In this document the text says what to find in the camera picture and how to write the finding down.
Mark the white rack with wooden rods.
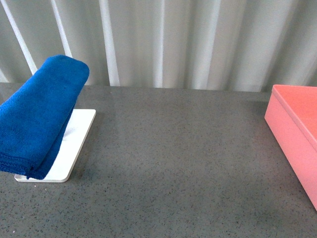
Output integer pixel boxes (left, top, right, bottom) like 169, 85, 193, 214
14, 109, 96, 182

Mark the pink plastic box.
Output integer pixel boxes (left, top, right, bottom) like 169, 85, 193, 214
264, 84, 317, 206

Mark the blue microfiber cloth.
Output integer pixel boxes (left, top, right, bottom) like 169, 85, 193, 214
0, 55, 90, 179

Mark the white curtain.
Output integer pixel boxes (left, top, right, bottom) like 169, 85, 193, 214
0, 0, 317, 92

